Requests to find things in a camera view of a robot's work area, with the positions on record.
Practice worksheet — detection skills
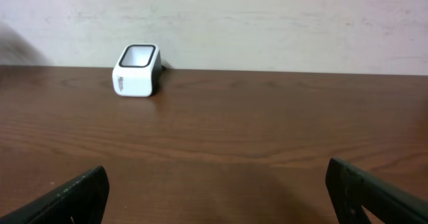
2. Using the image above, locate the white barcode scanner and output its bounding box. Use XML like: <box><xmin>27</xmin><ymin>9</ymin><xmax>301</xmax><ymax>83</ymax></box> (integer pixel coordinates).
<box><xmin>112</xmin><ymin>43</ymin><xmax>163</xmax><ymax>97</ymax></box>

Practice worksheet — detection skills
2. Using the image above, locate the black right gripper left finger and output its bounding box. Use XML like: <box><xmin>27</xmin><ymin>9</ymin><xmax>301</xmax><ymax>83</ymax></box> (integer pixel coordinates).
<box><xmin>1</xmin><ymin>166</ymin><xmax>110</xmax><ymax>224</ymax></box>

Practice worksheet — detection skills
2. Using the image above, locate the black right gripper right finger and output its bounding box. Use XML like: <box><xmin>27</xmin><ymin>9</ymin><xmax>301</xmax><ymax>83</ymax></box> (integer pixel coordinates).
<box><xmin>325</xmin><ymin>157</ymin><xmax>427</xmax><ymax>224</ymax></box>

